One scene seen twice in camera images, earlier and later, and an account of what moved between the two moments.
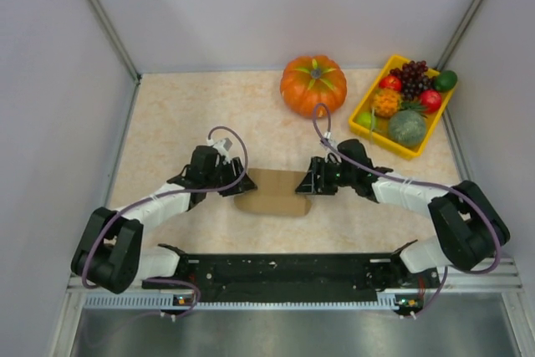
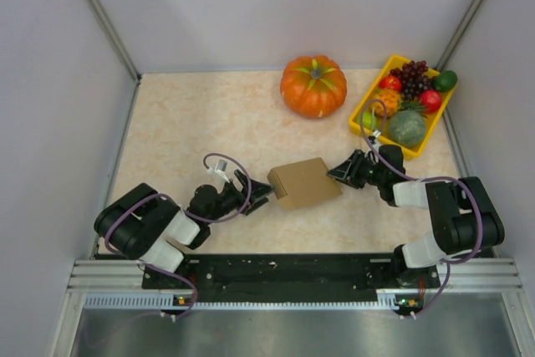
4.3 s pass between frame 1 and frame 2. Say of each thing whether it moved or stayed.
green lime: stayed
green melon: stayed
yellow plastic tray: stayed
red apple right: stayed
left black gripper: moved
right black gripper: moved
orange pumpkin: stayed
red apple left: stayed
